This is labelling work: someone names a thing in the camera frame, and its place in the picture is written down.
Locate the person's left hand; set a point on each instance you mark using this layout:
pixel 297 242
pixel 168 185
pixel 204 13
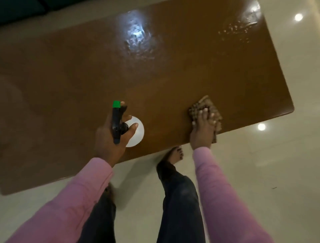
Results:
pixel 106 141

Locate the person's right hand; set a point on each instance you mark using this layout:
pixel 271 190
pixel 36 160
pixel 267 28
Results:
pixel 202 135

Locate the person's right middle finger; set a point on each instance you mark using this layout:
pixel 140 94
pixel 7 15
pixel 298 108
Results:
pixel 206 115

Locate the person's right thumb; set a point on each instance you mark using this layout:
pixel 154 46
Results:
pixel 193 125

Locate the person's left thumb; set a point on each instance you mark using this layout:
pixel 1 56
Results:
pixel 130 131

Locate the person's right little finger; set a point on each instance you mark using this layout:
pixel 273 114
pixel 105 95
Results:
pixel 215 125

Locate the white spray bottle black head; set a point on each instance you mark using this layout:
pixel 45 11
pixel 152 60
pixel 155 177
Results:
pixel 136 134

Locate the brown checked cleaning cloth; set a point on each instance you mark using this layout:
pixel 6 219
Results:
pixel 202 102

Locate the person's left forearm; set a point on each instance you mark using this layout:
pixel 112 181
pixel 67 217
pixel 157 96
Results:
pixel 72 200

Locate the person's right forearm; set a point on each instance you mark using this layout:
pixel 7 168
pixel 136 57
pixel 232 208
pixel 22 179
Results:
pixel 220 195

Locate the person's right foot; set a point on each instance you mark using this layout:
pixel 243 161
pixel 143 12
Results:
pixel 175 155

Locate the person's right leg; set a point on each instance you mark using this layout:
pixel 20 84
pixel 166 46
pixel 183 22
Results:
pixel 178 200

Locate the person's leg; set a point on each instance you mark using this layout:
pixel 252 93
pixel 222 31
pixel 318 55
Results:
pixel 178 200
pixel 101 217

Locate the person's left leg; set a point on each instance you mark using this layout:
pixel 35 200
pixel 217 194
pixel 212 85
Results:
pixel 101 217

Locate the dark sofa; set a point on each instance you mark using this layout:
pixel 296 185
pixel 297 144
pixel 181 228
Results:
pixel 30 8

